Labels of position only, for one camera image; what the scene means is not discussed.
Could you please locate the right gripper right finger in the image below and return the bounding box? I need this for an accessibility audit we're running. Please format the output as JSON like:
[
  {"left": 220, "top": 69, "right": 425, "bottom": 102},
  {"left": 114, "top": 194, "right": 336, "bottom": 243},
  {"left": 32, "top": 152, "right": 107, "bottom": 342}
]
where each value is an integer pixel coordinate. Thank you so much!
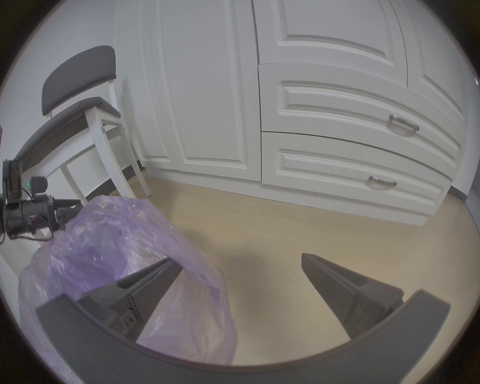
[{"left": 301, "top": 252, "right": 405, "bottom": 341}]

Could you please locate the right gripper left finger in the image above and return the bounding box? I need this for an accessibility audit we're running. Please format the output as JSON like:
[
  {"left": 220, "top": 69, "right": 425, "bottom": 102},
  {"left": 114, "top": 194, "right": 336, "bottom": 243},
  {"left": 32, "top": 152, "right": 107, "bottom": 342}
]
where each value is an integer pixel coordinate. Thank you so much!
[{"left": 77, "top": 257, "right": 184, "bottom": 343}]

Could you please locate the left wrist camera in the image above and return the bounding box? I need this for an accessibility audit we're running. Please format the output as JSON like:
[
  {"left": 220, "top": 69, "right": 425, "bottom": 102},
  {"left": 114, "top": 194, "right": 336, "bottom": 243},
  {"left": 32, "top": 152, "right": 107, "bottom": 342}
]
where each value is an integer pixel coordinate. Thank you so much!
[{"left": 29, "top": 176, "right": 49, "bottom": 202}]

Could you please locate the white wardrobe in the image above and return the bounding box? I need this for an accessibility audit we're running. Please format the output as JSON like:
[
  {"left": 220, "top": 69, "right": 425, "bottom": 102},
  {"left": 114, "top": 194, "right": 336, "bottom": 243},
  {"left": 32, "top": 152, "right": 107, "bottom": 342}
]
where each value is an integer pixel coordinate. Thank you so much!
[{"left": 112, "top": 0, "right": 469, "bottom": 226}]

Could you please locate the purple plastic bag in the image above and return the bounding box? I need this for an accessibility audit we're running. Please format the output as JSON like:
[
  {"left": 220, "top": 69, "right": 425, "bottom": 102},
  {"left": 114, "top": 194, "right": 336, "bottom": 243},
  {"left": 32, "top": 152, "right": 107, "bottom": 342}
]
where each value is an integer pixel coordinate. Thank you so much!
[{"left": 18, "top": 195, "right": 239, "bottom": 384}]

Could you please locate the grey and white chair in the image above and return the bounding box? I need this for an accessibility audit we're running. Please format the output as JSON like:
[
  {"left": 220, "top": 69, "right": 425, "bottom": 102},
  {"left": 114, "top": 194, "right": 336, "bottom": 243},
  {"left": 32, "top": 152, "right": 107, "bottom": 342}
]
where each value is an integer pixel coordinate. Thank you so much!
[{"left": 13, "top": 45, "right": 152, "bottom": 206}]

